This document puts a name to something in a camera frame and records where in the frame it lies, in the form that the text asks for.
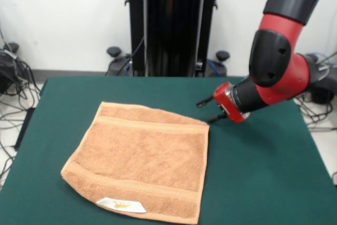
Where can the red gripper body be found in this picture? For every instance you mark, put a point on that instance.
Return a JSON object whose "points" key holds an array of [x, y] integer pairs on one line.
{"points": [[226, 103]]}

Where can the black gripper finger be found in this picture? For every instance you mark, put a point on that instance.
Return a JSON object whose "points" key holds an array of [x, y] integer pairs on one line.
{"points": [[217, 117], [205, 102]]}

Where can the tan terry towel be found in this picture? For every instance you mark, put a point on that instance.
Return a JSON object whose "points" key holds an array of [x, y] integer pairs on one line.
{"points": [[142, 156]]}

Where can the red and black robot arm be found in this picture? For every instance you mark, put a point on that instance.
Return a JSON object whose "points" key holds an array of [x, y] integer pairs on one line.
{"points": [[273, 59]]}

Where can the dark green table cloth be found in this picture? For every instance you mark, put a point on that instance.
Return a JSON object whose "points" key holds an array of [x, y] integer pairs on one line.
{"points": [[263, 169]]}

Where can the grey stand base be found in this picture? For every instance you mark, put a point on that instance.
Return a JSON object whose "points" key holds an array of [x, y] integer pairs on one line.
{"points": [[321, 96], [5, 77]]}

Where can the black pedestal levelling knob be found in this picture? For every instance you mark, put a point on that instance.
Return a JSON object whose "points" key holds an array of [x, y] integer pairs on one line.
{"points": [[113, 51], [223, 56]]}

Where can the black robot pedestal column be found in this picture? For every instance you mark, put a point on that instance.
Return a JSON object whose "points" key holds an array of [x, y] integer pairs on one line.
{"points": [[171, 24]]}

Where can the black pedestal base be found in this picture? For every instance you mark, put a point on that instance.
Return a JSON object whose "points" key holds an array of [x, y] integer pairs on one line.
{"points": [[116, 67]]}

